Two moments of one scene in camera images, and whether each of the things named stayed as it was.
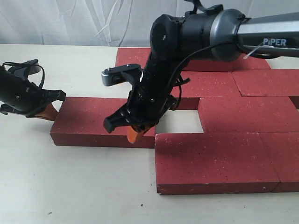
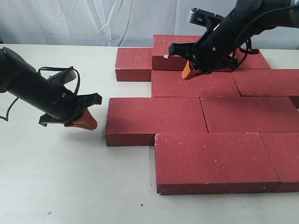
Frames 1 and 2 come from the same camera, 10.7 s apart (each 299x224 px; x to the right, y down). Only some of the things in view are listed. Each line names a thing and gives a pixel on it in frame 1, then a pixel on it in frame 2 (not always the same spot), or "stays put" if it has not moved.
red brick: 195,163 stays put
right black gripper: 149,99 → 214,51
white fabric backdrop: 110,23 stays put
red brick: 80,122 → 135,121
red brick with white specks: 195,84 stays put
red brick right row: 251,82 stays put
